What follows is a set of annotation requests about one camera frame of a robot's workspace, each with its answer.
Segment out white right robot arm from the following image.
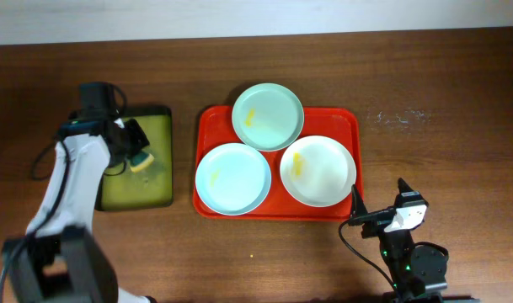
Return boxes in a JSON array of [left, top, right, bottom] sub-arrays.
[[338, 178, 477, 303]]

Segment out black tray with yellow liquid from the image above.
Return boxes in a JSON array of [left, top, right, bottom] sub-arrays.
[[95, 105, 173, 211]]

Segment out mint green plate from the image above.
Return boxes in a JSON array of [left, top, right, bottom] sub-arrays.
[[232, 82, 304, 152]]

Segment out yellow green scrub sponge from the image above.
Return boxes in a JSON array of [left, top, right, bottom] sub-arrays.
[[129, 151, 154, 173]]

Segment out light blue plate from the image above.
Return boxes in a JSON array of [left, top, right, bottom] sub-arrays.
[[195, 143, 272, 216]]

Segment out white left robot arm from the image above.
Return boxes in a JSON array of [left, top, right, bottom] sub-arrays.
[[0, 118, 153, 302]]

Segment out cream white plate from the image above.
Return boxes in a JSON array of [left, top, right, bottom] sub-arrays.
[[280, 136, 357, 208]]

